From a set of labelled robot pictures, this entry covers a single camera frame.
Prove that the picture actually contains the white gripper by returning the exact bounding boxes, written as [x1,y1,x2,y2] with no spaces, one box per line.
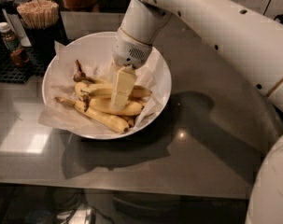
[108,28,152,106]

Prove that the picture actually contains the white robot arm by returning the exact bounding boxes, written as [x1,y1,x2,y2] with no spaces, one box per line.
[112,0,283,224]

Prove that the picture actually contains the top yellow banana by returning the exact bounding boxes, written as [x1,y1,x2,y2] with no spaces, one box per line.
[75,82,152,98]

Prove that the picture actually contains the middle yellow banana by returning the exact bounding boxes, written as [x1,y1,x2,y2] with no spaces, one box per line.
[89,99,143,116]

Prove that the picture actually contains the front long yellow banana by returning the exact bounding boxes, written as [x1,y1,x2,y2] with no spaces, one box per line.
[55,97,129,133]

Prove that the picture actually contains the white parchment paper liner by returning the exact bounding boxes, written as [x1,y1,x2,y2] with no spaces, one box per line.
[37,40,164,136]

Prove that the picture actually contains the black cup holder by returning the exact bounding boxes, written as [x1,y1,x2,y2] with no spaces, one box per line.
[24,21,68,65]

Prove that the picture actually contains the small dark red jar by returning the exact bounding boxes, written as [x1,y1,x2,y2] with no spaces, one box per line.
[10,49,30,67]

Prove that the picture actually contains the wooden stir sticks bundle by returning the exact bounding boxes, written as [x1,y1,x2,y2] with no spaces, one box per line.
[17,0,59,29]

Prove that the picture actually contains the black rubber mesh mat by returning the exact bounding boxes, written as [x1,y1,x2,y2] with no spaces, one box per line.
[0,45,46,84]

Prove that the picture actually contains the small brown sauce bottle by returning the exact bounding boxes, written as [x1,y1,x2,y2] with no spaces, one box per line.
[0,22,20,52]

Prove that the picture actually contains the dark lidded jar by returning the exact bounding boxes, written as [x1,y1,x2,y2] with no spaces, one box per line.
[1,0,17,14]

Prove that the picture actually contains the floor cables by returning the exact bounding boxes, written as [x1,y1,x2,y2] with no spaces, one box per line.
[42,187,117,224]

